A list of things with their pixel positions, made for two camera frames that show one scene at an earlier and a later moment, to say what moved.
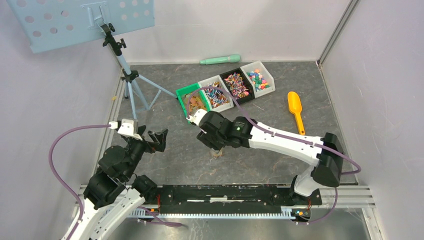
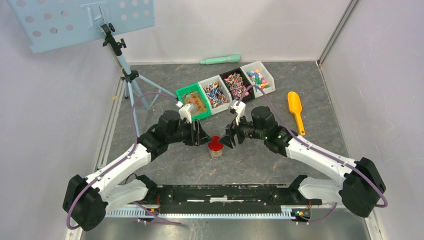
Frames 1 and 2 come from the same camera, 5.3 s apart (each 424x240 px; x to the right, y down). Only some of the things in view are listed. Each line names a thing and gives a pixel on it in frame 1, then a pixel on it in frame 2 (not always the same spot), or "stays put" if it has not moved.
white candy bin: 262,82 stays put
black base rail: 231,199 stays put
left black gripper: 160,136 → 194,139
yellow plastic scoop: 295,106 stays put
